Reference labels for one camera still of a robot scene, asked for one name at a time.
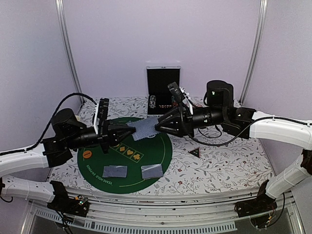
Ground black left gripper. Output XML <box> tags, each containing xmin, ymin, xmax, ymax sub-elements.
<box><xmin>66</xmin><ymin>118</ymin><xmax>136</xmax><ymax>154</ymax></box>

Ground blue playing card deck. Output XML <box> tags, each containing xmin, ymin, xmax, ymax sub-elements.
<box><xmin>126</xmin><ymin>116</ymin><xmax>160</xmax><ymax>141</ymax></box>

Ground red dice row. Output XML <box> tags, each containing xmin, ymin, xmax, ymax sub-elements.
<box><xmin>158</xmin><ymin>105</ymin><xmax>172</xmax><ymax>109</ymax></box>

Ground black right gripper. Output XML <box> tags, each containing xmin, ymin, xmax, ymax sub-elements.
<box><xmin>154</xmin><ymin>104</ymin><xmax>226</xmax><ymax>138</ymax></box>

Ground aluminium frame post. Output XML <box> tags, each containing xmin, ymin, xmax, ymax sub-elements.
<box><xmin>239</xmin><ymin>0</ymin><xmax>268</xmax><ymax>105</ymax></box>
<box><xmin>55</xmin><ymin>0</ymin><xmax>82</xmax><ymax>93</ymax></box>

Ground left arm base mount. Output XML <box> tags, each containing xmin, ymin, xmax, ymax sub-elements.
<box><xmin>47</xmin><ymin>181</ymin><xmax>90</xmax><ymax>217</ymax></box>

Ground orange big blind button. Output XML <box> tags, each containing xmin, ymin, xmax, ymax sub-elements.
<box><xmin>82</xmin><ymin>150</ymin><xmax>92</xmax><ymax>159</ymax></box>

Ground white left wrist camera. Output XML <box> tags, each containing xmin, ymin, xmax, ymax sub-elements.
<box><xmin>93</xmin><ymin>98</ymin><xmax>109</xmax><ymax>135</ymax></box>

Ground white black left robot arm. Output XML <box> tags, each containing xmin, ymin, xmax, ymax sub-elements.
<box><xmin>0</xmin><ymin>120</ymin><xmax>136</xmax><ymax>212</ymax></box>

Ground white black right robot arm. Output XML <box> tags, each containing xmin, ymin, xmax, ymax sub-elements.
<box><xmin>155</xmin><ymin>107</ymin><xmax>312</xmax><ymax>213</ymax></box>

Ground triangular all in marker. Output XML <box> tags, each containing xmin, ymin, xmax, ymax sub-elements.
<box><xmin>188</xmin><ymin>147</ymin><xmax>200</xmax><ymax>158</ymax></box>

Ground green round poker mat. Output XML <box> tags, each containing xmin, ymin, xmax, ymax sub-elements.
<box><xmin>77</xmin><ymin>133</ymin><xmax>173</xmax><ymax>194</ymax></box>

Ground left aluminium frame post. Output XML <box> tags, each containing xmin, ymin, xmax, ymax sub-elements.
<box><xmin>55</xmin><ymin>0</ymin><xmax>82</xmax><ymax>93</ymax></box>

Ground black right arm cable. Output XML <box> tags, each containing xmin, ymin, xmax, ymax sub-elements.
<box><xmin>187</xmin><ymin>117</ymin><xmax>312</xmax><ymax>147</ymax></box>

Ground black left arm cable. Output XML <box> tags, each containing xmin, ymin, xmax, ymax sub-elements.
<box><xmin>0</xmin><ymin>92</ymin><xmax>98</xmax><ymax>156</ymax></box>

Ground right aluminium frame post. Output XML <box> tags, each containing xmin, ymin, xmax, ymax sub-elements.
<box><xmin>239</xmin><ymin>0</ymin><xmax>268</xmax><ymax>105</ymax></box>

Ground front aluminium rail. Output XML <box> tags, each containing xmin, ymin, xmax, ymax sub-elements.
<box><xmin>23</xmin><ymin>189</ymin><xmax>305</xmax><ymax>234</ymax></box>

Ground aluminium poker chip case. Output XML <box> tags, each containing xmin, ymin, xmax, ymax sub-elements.
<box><xmin>146</xmin><ymin>66</ymin><xmax>181</xmax><ymax>115</ymax></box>

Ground left poker chip row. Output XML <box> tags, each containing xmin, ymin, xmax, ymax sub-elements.
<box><xmin>149</xmin><ymin>95</ymin><xmax>156</xmax><ymax>109</ymax></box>

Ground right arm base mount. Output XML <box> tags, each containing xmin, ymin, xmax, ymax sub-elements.
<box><xmin>234</xmin><ymin>180</ymin><xmax>277</xmax><ymax>229</ymax></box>

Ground floral white tablecloth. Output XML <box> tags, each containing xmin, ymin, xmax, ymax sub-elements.
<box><xmin>48</xmin><ymin>96</ymin><xmax>273</xmax><ymax>195</ymax></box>

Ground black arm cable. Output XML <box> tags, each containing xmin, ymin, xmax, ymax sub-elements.
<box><xmin>187</xmin><ymin>117</ymin><xmax>312</xmax><ymax>147</ymax></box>
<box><xmin>0</xmin><ymin>92</ymin><xmax>98</xmax><ymax>156</ymax></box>

